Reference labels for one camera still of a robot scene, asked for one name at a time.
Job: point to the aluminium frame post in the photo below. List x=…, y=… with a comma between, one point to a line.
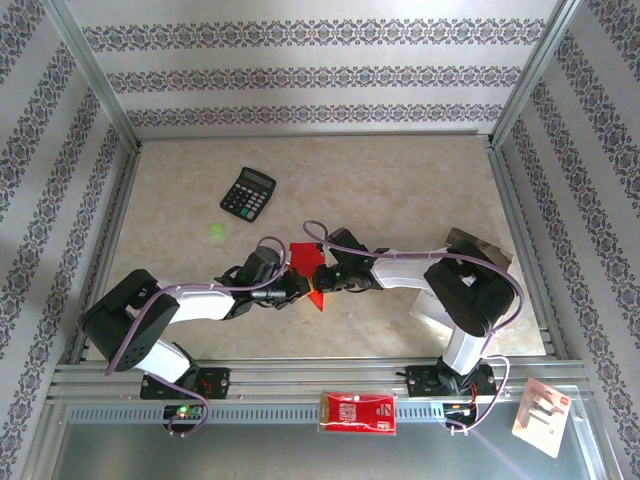
x=90, y=70
x=540, y=65

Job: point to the white booklet with food photo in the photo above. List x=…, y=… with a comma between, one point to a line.
x=480, y=247

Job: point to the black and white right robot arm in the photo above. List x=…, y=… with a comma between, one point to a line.
x=400, y=272

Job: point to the wide aluminium mounting rail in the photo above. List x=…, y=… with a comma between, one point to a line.
x=310, y=372

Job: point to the thin aluminium frame rail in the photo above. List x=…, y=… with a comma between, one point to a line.
x=310, y=134

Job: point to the pink blister pack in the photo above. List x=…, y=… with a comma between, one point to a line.
x=542, y=417

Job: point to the red square paper sheet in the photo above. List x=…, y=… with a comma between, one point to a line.
x=305, y=257

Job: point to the black desk calculator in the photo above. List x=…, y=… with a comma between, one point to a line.
x=248, y=195

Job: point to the grey sheet metal tray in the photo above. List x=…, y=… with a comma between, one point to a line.
x=250, y=455

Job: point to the small controller circuit board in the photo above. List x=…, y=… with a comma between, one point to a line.
x=460, y=412
x=182, y=413

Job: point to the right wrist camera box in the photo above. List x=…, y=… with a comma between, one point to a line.
x=347, y=242

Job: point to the red packaged card pack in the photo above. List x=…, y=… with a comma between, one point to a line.
x=357, y=412

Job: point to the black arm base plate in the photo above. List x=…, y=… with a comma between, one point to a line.
x=217, y=382
x=422, y=382

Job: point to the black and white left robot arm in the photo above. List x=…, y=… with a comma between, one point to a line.
x=205, y=302

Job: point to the aluminium side rail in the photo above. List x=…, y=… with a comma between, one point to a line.
x=112, y=235
x=520, y=225

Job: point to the small green round cap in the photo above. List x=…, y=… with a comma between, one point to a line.
x=217, y=230

